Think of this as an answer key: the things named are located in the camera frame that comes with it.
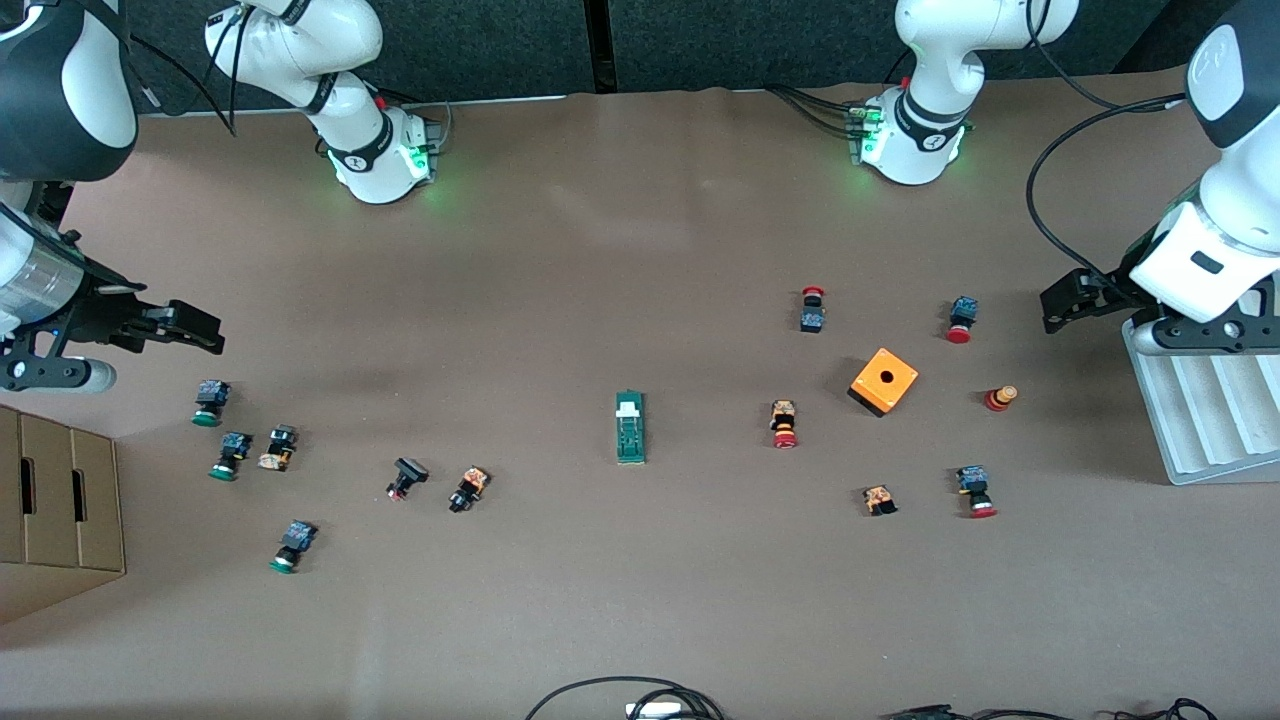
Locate brown cardboard box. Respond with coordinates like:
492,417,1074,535
0,404,127,627

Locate green terminal block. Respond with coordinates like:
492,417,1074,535
614,389,649,467

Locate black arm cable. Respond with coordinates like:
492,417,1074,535
70,0,246,137
1026,0,1193,293

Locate orange button enclosure box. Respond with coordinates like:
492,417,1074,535
847,346,920,419

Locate beige black switch part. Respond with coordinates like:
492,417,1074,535
257,424,299,473

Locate black cable bundle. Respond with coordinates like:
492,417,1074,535
880,697,1223,720

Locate flat black square push button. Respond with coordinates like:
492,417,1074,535
386,456,431,502

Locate green mushroom push button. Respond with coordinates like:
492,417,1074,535
192,379,232,428
209,431,253,482
269,519,319,575

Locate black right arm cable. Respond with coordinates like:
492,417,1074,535
70,0,246,137

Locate black left base cables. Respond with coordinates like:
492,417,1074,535
768,84,866,141

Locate grey ribbed tray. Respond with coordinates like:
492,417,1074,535
1121,315,1280,487

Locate black selector switch orange block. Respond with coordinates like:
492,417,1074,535
448,465,492,515

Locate black cable loop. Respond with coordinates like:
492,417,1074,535
524,676,727,720

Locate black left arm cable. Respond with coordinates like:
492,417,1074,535
1026,0,1193,293

